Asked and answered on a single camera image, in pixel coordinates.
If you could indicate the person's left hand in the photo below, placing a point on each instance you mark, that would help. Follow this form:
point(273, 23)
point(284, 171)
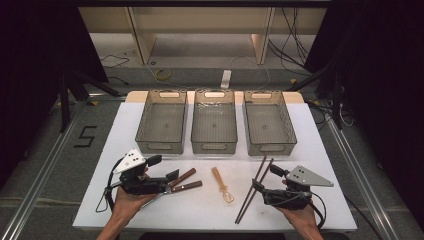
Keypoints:
point(125, 203)

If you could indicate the yellow tape roll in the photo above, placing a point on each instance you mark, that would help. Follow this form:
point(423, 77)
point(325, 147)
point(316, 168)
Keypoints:
point(163, 74)

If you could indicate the white power strip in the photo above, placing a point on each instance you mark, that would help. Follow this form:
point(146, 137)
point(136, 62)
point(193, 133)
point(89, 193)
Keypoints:
point(226, 79)

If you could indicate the beige wooden desk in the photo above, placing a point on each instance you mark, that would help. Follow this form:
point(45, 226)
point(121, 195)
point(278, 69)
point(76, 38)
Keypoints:
point(200, 20)

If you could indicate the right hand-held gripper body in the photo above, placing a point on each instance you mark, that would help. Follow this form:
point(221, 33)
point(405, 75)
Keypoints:
point(305, 178)

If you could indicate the black metal stand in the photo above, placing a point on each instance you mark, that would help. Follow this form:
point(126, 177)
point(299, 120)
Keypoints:
point(65, 100)
point(336, 100)

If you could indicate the translucent grey plastic bin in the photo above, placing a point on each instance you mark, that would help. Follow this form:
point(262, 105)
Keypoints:
point(214, 125)
point(268, 125)
point(161, 123)

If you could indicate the white table cover sheet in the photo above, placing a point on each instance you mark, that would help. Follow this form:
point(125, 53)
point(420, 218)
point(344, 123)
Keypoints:
point(200, 213)

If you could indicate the wooden spoon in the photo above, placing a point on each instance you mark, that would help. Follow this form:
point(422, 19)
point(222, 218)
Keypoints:
point(218, 180)

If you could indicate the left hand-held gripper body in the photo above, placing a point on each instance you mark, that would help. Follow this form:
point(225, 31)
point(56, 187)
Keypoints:
point(131, 161)

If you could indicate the black curtain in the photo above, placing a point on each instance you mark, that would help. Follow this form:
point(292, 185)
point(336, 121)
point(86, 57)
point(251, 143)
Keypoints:
point(383, 83)
point(33, 66)

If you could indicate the aluminium floor rail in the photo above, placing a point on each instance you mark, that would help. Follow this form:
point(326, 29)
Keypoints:
point(360, 176)
point(40, 180)

